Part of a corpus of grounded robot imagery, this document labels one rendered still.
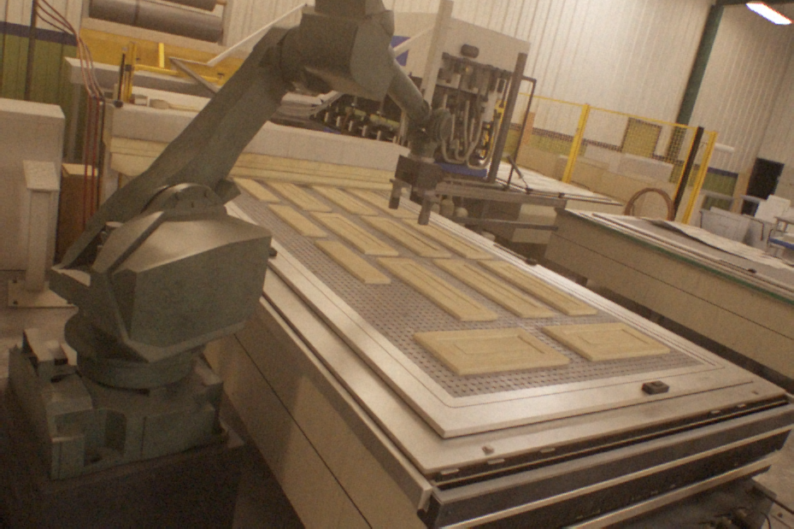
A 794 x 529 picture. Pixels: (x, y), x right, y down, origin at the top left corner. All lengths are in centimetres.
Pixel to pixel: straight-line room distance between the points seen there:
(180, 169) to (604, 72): 1122
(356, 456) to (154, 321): 66
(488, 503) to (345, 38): 148
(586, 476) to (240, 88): 168
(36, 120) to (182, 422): 283
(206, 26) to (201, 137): 556
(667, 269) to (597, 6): 742
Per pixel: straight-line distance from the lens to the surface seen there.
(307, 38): 223
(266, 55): 239
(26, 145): 440
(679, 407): 232
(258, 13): 873
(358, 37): 215
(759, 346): 549
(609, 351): 246
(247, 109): 230
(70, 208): 467
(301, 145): 439
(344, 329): 202
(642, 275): 599
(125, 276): 167
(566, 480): 176
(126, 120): 404
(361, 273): 255
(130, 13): 754
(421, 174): 321
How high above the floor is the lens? 166
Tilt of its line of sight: 15 degrees down
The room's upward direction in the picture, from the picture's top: 13 degrees clockwise
